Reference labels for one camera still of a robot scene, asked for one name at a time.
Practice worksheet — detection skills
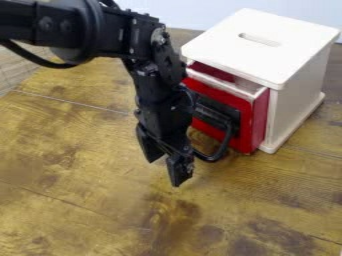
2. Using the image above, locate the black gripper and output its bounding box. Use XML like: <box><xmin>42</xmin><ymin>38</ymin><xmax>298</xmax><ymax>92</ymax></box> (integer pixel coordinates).
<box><xmin>131</xmin><ymin>72</ymin><xmax>194</xmax><ymax>187</ymax></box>

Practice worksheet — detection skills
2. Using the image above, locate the white wooden cabinet box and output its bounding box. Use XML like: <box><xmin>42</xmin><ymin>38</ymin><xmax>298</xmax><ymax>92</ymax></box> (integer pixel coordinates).
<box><xmin>182</xmin><ymin>8</ymin><xmax>341</xmax><ymax>154</ymax></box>

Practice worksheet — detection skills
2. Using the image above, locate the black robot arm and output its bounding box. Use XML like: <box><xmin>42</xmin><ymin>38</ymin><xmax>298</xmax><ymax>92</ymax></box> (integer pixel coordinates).
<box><xmin>0</xmin><ymin>0</ymin><xmax>195</xmax><ymax>187</ymax></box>

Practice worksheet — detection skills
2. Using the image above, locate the red drawer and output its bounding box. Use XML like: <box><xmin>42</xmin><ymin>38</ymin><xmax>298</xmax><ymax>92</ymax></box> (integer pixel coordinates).
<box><xmin>183</xmin><ymin>61</ymin><xmax>270</xmax><ymax>154</ymax></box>

